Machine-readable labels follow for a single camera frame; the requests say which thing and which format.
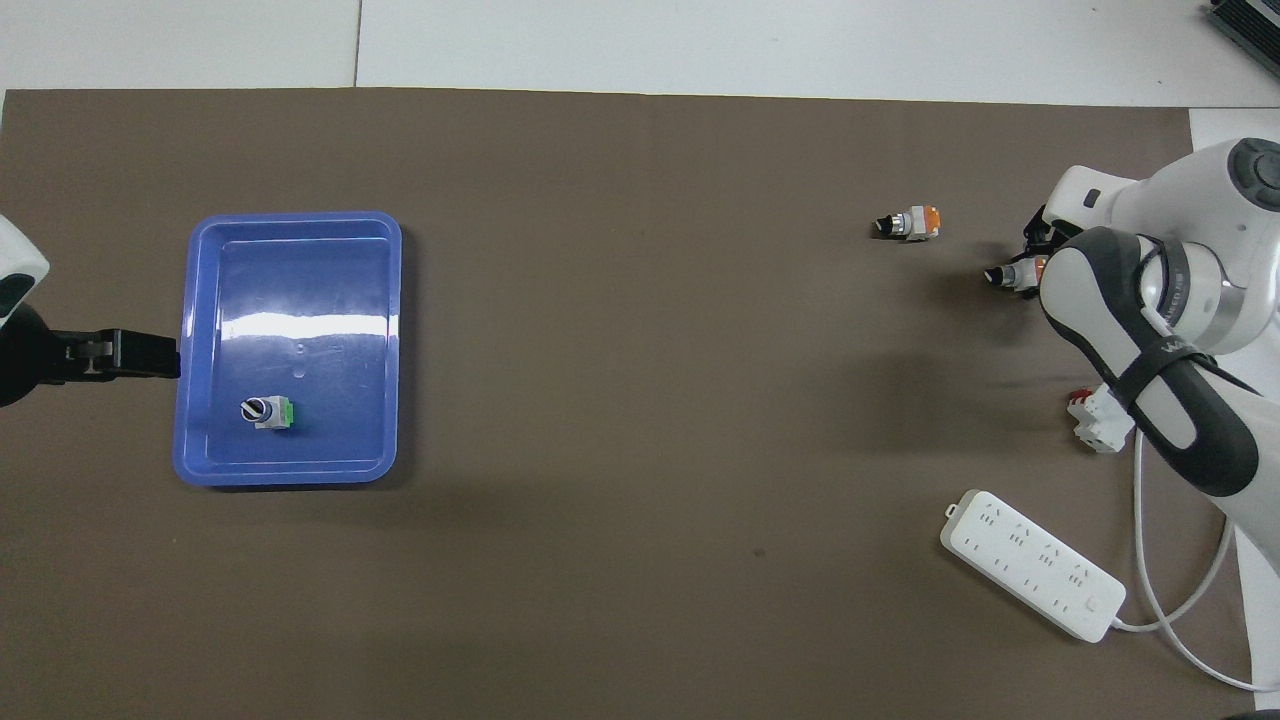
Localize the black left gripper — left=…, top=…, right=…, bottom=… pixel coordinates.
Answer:
left=0, top=305, right=181, bottom=406

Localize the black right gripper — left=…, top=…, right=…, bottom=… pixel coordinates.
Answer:
left=1022, top=205, right=1081, bottom=259

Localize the orange-backed rotary switch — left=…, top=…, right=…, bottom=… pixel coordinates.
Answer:
left=983, top=255, right=1048, bottom=299
left=872, top=204, right=942, bottom=242

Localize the blue plastic tray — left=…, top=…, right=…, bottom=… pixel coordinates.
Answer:
left=172, top=211, right=403, bottom=488

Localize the white red circuit breaker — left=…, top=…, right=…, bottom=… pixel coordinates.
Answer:
left=1066, top=383, right=1136, bottom=454

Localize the grey ribbed device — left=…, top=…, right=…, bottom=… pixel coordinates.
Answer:
left=1204, top=0, right=1280, bottom=69

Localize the brown table mat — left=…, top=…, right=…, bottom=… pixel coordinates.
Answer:
left=0, top=88, right=1256, bottom=720

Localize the green-backed rotary switch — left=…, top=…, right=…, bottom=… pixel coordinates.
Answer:
left=240, top=395, right=297, bottom=432

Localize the white power cable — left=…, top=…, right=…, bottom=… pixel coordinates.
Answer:
left=1112, top=425, right=1280, bottom=693

